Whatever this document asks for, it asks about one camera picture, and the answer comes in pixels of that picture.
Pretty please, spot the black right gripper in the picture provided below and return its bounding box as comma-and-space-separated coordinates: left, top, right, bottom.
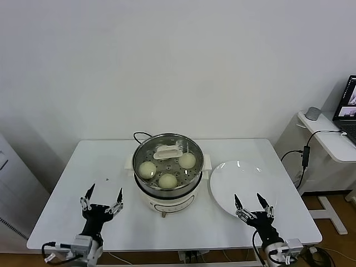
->
234, 192, 284, 247

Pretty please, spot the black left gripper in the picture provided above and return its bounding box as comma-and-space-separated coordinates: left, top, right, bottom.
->
80, 183, 124, 240

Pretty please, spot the white steamed baozi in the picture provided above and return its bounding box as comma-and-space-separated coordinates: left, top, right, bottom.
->
138, 161, 157, 180
158, 173, 177, 190
178, 154, 196, 170

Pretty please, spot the glass pot lid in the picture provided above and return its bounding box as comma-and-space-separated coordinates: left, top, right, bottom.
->
132, 133, 204, 192

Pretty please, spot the stainless steel steamer basket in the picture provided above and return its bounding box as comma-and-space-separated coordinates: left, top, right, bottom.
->
131, 133, 204, 197

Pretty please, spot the white round plate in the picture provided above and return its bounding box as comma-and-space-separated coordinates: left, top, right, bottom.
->
209, 160, 278, 217

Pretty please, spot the cream electric cooker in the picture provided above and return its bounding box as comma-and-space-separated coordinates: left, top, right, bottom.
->
124, 154, 212, 219

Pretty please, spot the white grey cabinet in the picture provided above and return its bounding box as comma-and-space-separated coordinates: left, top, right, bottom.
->
0, 133, 52, 245

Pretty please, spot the white side desk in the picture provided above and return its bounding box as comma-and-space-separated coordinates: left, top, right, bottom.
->
296, 110, 356, 234

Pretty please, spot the black laptop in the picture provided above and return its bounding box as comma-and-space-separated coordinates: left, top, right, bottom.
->
332, 74, 356, 145

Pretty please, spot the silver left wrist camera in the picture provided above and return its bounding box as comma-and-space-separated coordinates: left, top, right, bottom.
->
72, 234, 93, 255

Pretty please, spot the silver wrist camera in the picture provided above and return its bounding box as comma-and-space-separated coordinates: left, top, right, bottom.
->
72, 234, 93, 255
283, 238, 304, 258

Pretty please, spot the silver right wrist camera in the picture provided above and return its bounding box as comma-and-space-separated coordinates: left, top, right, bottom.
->
283, 238, 304, 258

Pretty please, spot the black left wrist camera cable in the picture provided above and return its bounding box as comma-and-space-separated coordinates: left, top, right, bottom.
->
41, 241, 75, 264

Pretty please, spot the black laptop adapter cable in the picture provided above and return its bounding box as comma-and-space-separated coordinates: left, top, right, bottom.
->
280, 130, 347, 190

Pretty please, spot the black cooker power cord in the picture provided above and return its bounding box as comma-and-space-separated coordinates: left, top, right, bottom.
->
133, 131, 152, 145

